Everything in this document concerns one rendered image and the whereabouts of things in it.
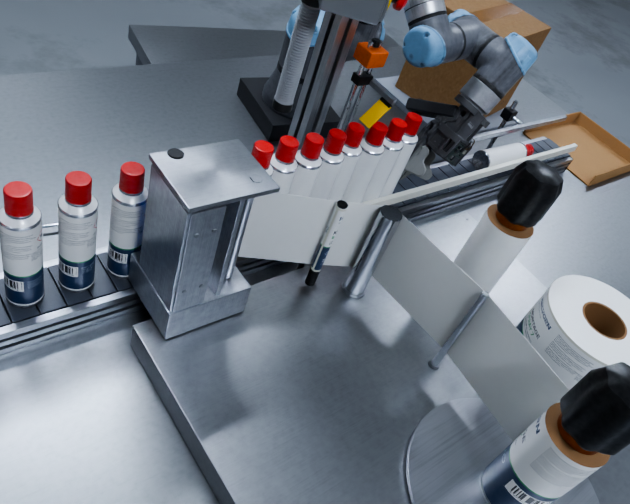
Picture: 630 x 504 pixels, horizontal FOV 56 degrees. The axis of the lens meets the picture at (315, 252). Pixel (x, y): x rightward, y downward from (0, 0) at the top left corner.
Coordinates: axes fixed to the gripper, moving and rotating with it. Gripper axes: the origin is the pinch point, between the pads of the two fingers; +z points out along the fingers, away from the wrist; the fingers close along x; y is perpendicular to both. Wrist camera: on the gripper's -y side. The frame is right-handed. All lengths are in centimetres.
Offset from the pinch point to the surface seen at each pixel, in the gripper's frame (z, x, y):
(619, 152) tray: -42, 92, 6
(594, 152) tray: -37, 84, 3
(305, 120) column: 3.1, -20.9, -12.5
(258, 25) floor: 16, 161, -228
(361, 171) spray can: 2.8, -17.0, 2.5
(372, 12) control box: -19.0, -41.4, 0.5
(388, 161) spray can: -1.6, -12.7, 3.2
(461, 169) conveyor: -8.2, 25.1, -0.8
